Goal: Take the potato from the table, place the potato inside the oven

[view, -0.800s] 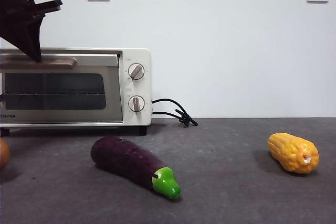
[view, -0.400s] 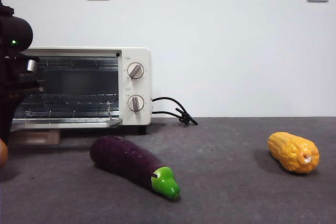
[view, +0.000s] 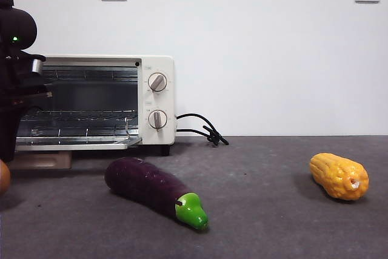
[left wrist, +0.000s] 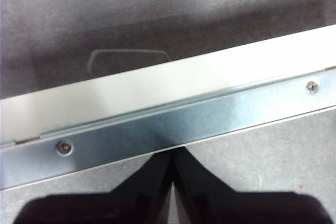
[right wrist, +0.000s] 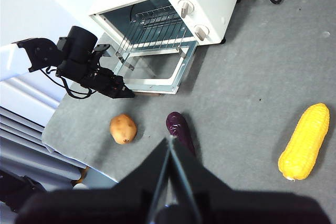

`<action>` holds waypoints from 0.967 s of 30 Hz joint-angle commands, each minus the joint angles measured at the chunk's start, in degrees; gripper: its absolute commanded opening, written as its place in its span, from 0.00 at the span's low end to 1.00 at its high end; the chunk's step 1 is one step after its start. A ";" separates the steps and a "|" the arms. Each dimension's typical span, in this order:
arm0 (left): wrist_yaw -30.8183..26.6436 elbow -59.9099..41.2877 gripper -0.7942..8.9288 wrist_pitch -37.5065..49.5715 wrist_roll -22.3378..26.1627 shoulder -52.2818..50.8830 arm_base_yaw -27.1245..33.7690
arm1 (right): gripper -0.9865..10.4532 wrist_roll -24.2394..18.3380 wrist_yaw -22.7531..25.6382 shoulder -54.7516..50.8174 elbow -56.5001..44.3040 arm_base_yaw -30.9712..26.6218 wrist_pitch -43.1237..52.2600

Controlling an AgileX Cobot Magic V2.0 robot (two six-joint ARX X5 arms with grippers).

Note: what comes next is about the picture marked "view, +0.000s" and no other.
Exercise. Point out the brown potato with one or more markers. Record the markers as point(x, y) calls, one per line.
point(4, 178)

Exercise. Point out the beige oven knob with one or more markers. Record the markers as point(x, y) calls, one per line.
point(157, 119)
point(157, 82)

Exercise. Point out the cream toaster oven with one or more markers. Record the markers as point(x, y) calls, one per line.
point(157, 101)

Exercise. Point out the purple toy eggplant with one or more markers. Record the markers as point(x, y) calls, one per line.
point(142, 181)

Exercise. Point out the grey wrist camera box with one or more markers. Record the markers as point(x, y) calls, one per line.
point(38, 64)

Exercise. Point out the yellow toy corn cob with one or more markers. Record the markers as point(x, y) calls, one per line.
point(333, 177)

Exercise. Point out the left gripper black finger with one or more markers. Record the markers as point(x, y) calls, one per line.
point(8, 134)

